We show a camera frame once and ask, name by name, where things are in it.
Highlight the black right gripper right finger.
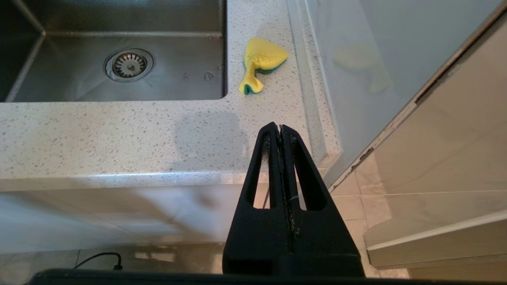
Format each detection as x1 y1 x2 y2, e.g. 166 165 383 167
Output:
280 125 365 277

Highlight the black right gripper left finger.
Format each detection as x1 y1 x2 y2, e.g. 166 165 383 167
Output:
223 122 294 276

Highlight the yellow green sponge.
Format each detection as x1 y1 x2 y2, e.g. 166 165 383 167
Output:
238 38 290 95

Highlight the stainless steel sink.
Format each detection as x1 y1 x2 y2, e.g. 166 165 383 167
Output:
0 0 228 103

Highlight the beige cabinet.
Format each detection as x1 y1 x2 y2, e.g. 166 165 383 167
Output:
364 209 507 285

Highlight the round metal drain strainer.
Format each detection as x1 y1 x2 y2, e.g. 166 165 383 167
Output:
104 48 154 83

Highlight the black floor cable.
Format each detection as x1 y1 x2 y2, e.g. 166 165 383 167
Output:
75 252 123 271

